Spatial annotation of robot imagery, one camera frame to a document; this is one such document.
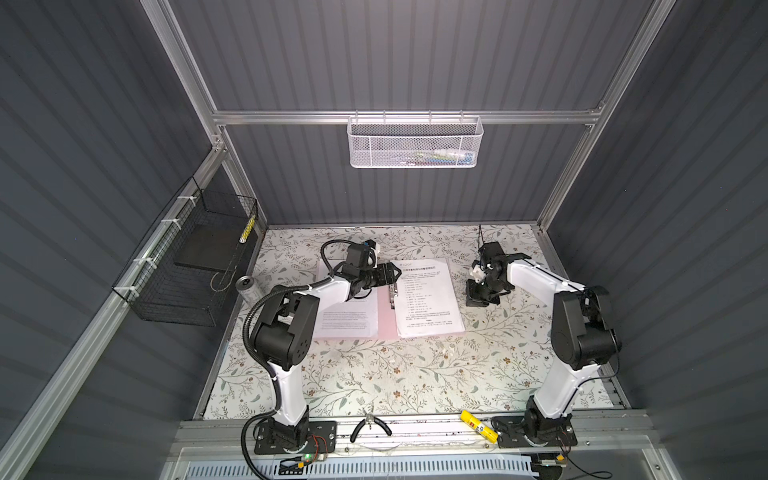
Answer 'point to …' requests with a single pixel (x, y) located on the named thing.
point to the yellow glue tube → (487, 433)
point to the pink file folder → (387, 322)
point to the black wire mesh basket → (188, 272)
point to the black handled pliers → (369, 419)
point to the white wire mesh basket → (415, 142)
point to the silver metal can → (247, 288)
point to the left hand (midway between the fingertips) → (394, 272)
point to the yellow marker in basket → (247, 230)
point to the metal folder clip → (393, 293)
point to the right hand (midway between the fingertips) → (470, 304)
